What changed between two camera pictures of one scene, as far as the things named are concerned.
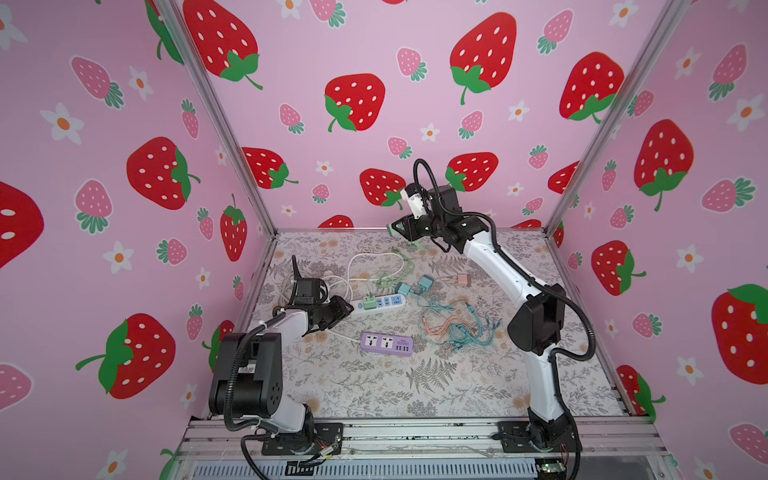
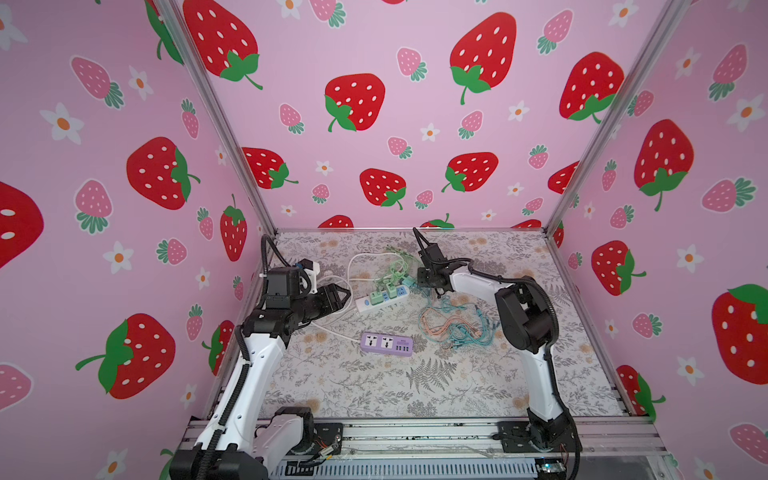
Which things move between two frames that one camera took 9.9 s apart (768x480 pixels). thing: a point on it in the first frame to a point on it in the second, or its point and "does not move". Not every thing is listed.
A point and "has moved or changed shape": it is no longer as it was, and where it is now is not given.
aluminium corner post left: [174, 18] does not move
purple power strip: [387, 344] does not move
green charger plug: [391, 231] to [392, 290]
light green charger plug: [369, 302] has moved or changed shape
